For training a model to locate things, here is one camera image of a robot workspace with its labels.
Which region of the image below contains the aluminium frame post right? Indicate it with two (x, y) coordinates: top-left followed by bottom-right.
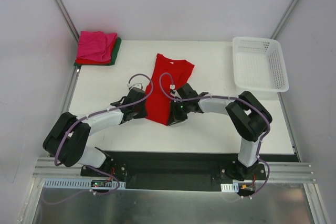
(270, 0), (300, 40)

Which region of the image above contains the aluminium frame post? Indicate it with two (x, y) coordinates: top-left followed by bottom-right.
(53, 0), (79, 42)
(270, 0), (300, 40)

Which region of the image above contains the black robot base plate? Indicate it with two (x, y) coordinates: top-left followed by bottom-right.
(80, 150), (267, 192)

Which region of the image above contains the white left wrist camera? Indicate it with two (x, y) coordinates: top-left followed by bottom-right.
(127, 83), (143, 90)

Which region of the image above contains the white perforated plastic basket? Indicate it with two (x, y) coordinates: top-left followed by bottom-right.
(232, 37), (289, 93)

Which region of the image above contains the white slotted cable duct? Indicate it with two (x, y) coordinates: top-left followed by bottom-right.
(44, 178), (126, 190)

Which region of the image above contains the folded green t shirt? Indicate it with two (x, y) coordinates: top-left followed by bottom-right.
(73, 37), (122, 67)

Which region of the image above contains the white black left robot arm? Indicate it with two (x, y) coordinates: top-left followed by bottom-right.
(43, 87), (147, 176)

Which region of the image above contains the aluminium frame post left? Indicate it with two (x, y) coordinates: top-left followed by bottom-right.
(53, 0), (79, 42)

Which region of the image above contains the folded pink t shirt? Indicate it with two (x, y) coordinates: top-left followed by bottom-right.
(76, 31), (118, 62)

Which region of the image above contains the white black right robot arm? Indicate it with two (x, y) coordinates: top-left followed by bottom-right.
(167, 83), (272, 181)

